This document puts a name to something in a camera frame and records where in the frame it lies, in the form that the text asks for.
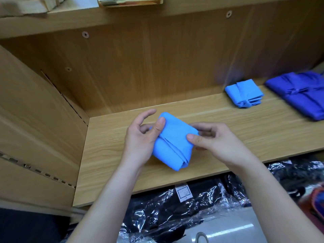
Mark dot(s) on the white paper tag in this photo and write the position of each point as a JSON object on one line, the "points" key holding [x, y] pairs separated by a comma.
{"points": [[184, 192]]}

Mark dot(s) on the gold stand with white card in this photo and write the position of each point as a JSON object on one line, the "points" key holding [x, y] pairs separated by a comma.
{"points": [[130, 1]]}

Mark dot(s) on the person's left forearm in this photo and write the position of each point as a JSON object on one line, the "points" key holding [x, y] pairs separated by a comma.
{"points": [[104, 207]]}

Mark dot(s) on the person's left hand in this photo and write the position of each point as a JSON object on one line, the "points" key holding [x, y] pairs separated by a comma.
{"points": [[137, 144]]}

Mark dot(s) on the black plastic-wrapped bag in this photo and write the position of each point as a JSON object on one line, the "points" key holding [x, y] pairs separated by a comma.
{"points": [[288, 174]]}

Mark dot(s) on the light blue non-woven bag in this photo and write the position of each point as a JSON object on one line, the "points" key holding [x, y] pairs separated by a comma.
{"points": [[244, 93], [174, 141]]}

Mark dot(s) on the black wrapped bag with tag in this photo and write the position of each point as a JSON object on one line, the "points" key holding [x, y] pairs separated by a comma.
{"points": [[162, 215]]}

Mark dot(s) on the person's right shoe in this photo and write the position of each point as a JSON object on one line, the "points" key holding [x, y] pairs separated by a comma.
{"points": [[202, 238]]}

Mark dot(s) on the person's right hand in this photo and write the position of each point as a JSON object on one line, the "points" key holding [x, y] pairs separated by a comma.
{"points": [[222, 144]]}

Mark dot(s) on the wooden shelf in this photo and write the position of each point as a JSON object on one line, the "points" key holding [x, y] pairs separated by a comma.
{"points": [[243, 124]]}

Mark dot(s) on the person's right forearm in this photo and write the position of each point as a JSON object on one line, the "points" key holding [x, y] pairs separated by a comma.
{"points": [[276, 205]]}

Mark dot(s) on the beige woven basket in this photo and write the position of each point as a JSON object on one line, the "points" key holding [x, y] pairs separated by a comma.
{"points": [[30, 4]]}

